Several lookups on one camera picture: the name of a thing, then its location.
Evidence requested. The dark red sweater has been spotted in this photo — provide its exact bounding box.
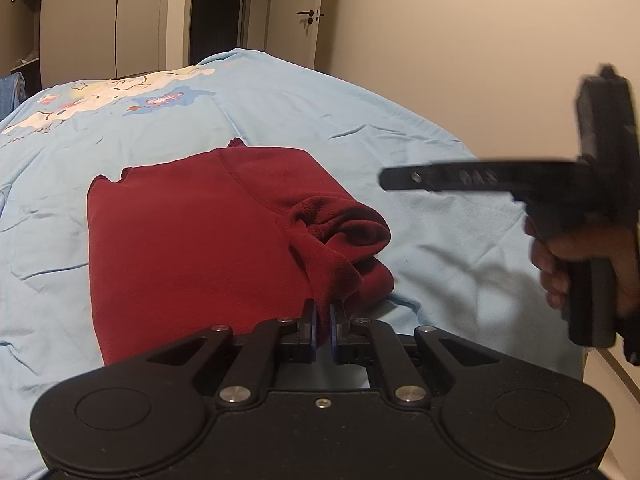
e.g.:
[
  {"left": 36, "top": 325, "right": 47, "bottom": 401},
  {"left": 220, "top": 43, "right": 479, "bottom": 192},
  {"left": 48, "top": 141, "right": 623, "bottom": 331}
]
[{"left": 87, "top": 140, "right": 394, "bottom": 364}]

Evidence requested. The person's right hand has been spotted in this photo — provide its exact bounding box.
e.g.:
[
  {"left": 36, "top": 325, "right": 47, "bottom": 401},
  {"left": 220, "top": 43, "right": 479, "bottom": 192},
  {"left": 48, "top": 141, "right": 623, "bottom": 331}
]
[{"left": 523, "top": 216, "right": 640, "bottom": 321}]

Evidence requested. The light blue cartoon bed sheet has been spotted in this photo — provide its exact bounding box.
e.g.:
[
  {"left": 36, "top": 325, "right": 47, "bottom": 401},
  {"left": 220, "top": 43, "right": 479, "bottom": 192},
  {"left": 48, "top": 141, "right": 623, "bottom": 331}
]
[{"left": 1, "top": 49, "right": 584, "bottom": 479}]

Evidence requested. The blue garment on chair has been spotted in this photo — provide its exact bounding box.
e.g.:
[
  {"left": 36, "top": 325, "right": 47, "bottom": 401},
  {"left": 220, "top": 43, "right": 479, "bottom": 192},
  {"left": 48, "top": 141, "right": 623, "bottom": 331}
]
[{"left": 0, "top": 72, "right": 26, "bottom": 120}]

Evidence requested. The grey built-in wardrobe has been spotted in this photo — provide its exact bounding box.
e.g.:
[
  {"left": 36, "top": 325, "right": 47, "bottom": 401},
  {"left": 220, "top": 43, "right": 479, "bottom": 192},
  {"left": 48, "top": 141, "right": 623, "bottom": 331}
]
[{"left": 1, "top": 0, "right": 192, "bottom": 87}]

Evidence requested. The white door with handle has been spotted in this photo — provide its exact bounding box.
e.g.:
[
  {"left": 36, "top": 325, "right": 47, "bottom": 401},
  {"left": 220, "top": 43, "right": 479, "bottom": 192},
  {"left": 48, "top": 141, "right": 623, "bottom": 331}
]
[{"left": 265, "top": 0, "right": 323, "bottom": 68}]

